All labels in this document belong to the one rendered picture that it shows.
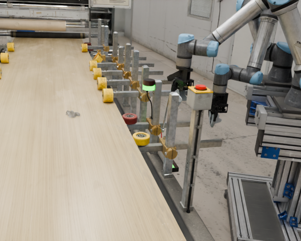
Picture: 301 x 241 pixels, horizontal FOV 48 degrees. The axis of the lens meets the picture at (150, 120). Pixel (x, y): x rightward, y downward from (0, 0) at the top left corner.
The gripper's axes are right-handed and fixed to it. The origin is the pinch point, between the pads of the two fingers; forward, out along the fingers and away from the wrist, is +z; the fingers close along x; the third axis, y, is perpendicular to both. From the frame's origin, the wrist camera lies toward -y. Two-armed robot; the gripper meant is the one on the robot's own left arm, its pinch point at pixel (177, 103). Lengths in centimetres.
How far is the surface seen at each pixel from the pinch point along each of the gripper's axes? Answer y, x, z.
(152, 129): -3.7, -12.3, 14.1
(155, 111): -4.7, -9.8, 4.7
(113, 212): 51, -67, 9
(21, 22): -274, 0, -8
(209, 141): 22.1, 4.4, 13.9
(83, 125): -14.8, -45.8, 9.2
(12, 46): -201, -30, 4
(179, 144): 17.0, -10.7, 14.1
